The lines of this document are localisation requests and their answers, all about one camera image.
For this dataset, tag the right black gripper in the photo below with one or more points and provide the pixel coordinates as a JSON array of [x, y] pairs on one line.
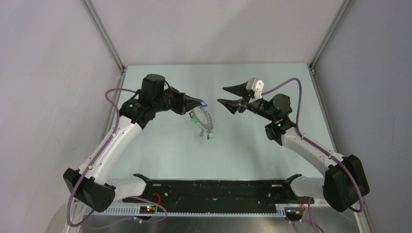
[[240, 89]]

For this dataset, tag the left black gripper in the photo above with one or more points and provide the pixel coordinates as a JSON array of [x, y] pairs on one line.
[[184, 103]]

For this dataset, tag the large metal keyring with clips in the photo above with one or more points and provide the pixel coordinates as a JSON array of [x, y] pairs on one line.
[[204, 119]]

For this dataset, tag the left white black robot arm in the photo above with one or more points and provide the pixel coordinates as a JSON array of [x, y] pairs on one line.
[[90, 183]]

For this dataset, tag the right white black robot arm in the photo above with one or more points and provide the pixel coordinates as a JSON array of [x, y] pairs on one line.
[[343, 184]]

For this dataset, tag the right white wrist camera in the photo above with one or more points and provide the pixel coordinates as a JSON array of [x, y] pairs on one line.
[[255, 87]]

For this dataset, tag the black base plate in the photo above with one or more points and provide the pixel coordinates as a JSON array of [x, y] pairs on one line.
[[215, 195]]

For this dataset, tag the left aluminium frame post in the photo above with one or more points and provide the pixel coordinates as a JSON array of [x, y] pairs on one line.
[[101, 30]]

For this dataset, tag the aluminium frame post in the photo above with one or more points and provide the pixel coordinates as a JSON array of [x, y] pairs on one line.
[[331, 32], [101, 30]]

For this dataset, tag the grey slotted cable duct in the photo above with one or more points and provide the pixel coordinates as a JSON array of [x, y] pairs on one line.
[[140, 210]]

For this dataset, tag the right aluminium frame post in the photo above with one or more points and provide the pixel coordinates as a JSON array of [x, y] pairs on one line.
[[331, 32]]

